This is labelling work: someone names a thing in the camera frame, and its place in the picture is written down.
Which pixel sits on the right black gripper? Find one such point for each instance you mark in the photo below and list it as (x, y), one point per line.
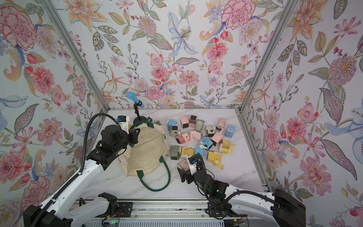
(184, 176)

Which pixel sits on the sage green cube sharpener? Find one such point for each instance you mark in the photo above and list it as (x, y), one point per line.
(175, 152)

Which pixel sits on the blue round-front pencil sharpener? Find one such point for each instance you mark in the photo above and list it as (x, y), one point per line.
(206, 142)

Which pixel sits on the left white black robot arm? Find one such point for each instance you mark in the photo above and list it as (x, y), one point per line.
(54, 211)

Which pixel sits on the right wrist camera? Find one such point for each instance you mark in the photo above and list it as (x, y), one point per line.
(192, 162)

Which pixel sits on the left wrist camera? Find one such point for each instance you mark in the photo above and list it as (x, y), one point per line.
(124, 122)

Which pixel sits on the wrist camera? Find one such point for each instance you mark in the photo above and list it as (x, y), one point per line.
(192, 162)
(124, 122)

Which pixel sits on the cream pencil sharpener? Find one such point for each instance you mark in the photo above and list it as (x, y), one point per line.
(210, 131)

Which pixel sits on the pink lever pencil sharpener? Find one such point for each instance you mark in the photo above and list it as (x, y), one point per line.
(217, 138)

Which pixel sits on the large pink pencil sharpener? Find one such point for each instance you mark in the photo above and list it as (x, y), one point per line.
(184, 120)

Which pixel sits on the pink square pencil sharpener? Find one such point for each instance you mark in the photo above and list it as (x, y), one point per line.
(183, 138)

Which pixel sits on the cream green tote bag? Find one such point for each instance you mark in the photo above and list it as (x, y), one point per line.
(139, 159)

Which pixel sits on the mint green pencil sharpener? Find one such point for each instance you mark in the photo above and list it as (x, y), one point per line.
(199, 125)

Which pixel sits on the small pink pencil sharpener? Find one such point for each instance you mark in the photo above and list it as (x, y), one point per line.
(192, 121)

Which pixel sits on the black microphone stand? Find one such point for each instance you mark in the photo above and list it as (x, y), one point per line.
(139, 117)

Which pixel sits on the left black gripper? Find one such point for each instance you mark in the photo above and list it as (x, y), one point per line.
(134, 137)

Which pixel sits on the blue cube pencil sharpener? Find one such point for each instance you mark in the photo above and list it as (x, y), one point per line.
(230, 130)

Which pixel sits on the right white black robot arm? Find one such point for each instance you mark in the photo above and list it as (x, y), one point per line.
(226, 200)

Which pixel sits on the pink round pencil sharpener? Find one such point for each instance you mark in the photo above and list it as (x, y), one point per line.
(221, 124)

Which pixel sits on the pale green cube sharpener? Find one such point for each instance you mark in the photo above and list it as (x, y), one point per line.
(174, 131)

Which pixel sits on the yellow crank pencil sharpener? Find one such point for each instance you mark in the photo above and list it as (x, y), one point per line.
(226, 147)

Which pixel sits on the blue lever pencil sharpener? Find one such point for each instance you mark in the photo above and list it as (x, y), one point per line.
(201, 149)

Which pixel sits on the light blue pencil sharpener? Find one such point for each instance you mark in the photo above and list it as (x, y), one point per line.
(170, 124)

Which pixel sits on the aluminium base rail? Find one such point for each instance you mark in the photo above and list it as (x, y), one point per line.
(180, 208)

